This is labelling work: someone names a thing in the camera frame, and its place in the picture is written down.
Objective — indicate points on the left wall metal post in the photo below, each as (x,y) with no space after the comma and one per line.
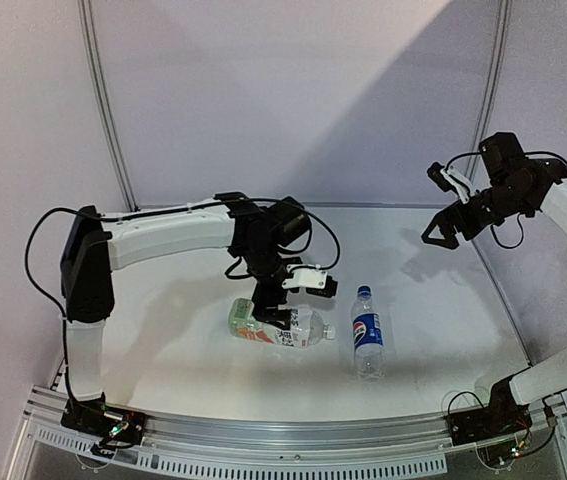
(106,115)

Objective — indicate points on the clear tea bottle white label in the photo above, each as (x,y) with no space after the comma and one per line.
(307,330)

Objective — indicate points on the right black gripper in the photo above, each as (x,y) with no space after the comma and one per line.
(445,218)

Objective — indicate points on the right wall metal post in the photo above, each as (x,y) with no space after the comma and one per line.
(496,58)

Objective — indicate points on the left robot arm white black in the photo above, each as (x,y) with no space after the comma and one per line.
(97,246)

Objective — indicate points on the clear pepsi bottle blue label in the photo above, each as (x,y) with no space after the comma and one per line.
(367,339)

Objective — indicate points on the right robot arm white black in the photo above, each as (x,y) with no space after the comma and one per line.
(521,184)

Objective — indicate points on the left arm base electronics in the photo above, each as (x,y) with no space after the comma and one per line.
(114,428)

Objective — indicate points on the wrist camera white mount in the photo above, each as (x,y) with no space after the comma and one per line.
(449,179)
(312,279)

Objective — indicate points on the wall metal post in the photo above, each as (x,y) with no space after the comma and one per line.
(496,58)
(106,115)

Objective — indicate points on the blue pepsi bottle cap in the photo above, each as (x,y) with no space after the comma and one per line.
(364,291)

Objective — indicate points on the aluminium front rail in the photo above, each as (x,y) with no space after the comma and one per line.
(182,447)

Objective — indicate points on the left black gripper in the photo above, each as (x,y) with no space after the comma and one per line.
(263,299)

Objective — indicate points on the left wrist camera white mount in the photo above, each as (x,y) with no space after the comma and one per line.
(312,279)

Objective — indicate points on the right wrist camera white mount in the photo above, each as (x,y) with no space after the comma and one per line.
(449,179)

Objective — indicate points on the white bottle cap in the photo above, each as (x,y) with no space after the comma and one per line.
(329,332)

